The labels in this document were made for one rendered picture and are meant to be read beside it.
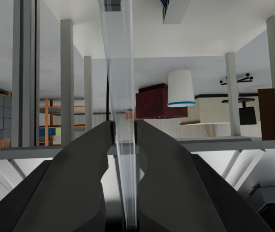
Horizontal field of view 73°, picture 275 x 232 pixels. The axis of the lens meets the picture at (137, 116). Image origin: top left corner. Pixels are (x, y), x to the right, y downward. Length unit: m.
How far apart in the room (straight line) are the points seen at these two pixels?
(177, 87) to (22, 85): 2.79
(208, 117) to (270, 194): 5.43
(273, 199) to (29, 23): 0.53
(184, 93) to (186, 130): 7.21
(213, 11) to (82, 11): 0.38
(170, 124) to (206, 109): 4.55
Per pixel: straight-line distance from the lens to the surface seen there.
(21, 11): 0.54
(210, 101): 5.75
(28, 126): 0.46
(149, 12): 0.61
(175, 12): 0.55
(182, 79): 3.15
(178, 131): 10.09
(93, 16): 0.63
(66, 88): 0.59
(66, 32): 0.64
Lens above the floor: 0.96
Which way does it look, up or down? 4 degrees down
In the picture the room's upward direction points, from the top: 178 degrees clockwise
